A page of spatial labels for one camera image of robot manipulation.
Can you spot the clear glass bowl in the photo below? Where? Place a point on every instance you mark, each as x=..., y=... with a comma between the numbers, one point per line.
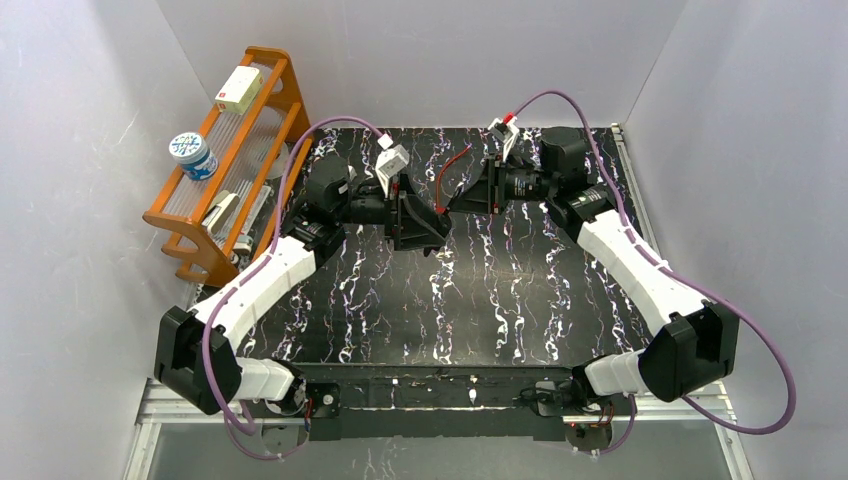
x=279, y=165

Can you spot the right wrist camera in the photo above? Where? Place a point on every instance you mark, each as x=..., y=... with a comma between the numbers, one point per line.
x=506, y=132

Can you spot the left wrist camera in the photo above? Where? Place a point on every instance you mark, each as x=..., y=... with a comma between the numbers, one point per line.
x=392, y=160

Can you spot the orange wooden shelf rack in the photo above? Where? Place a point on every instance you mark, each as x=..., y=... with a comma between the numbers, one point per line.
x=246, y=146

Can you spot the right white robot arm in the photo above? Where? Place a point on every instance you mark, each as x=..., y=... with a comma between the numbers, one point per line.
x=694, y=338

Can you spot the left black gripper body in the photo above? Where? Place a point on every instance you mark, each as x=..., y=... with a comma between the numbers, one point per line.
x=403, y=218

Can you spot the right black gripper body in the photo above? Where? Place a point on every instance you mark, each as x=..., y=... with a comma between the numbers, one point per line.
x=498, y=185

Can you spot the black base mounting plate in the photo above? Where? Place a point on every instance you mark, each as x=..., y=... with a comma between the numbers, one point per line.
x=458, y=407

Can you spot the white green box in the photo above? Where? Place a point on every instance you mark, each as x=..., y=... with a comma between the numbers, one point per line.
x=239, y=91

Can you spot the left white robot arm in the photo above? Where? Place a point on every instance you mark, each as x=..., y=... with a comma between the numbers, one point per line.
x=196, y=348

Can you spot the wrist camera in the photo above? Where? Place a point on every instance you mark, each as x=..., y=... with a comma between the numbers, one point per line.
x=392, y=160
x=506, y=132

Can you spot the white stapler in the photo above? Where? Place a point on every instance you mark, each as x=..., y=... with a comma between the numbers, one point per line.
x=221, y=208

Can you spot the blue white round jar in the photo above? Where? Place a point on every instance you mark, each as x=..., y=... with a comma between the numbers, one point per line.
x=193, y=155

